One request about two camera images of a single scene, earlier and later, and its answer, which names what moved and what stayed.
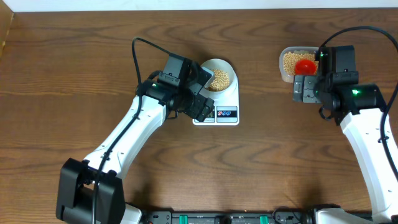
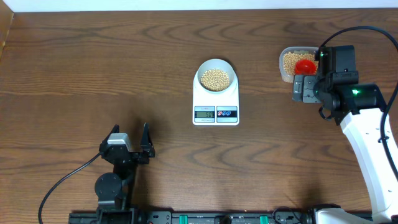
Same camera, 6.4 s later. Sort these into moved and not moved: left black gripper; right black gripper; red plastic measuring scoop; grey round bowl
Moved: left black gripper
Not moved: red plastic measuring scoop; right black gripper; grey round bowl
